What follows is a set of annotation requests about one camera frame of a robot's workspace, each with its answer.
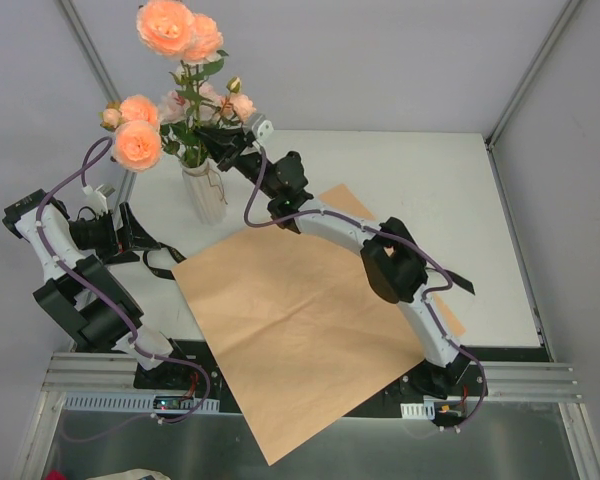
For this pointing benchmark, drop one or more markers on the right aluminium corner post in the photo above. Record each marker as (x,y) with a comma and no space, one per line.
(557,30)

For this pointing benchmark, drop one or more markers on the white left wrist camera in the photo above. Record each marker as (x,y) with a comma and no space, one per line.
(97,198)

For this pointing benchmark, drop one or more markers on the pink artificial flower bunch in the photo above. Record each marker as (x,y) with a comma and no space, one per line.
(192,40)

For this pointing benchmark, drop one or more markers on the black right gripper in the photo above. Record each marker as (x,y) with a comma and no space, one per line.
(228,148)

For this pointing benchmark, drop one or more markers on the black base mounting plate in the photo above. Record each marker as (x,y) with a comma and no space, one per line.
(190,375)

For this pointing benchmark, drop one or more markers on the left aluminium corner post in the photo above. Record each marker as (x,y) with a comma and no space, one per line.
(89,50)

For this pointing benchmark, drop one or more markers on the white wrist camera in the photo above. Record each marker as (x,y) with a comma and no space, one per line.
(97,198)
(259,128)

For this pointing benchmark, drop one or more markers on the aluminium frame rail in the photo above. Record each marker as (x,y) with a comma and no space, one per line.
(548,382)

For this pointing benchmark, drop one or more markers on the left white cable duct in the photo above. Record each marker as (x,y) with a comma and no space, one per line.
(137,403)

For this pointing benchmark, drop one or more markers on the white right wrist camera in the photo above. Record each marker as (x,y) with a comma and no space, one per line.
(259,128)

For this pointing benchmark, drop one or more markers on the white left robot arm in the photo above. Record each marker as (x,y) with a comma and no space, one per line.
(79,293)

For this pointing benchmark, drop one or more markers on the white cable duct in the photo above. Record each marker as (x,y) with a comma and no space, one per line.
(137,403)
(429,409)

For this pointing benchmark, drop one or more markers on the beige cloth at bottom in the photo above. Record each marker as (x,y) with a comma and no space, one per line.
(133,474)

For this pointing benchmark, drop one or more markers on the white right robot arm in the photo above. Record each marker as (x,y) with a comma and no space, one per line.
(395,267)

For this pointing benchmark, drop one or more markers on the right white cable duct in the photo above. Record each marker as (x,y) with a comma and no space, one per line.
(429,409)

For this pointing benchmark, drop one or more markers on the white ribbed ceramic vase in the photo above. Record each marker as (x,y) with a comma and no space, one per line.
(206,191)

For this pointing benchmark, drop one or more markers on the red object at bottom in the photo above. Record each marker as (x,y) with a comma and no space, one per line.
(55,475)

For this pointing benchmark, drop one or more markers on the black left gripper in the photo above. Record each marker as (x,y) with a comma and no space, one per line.
(124,228)

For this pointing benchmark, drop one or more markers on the aluminium corner post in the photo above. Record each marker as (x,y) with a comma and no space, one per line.
(557,30)
(89,50)

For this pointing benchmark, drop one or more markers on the green and orange wrapping paper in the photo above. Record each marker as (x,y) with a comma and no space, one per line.
(292,323)

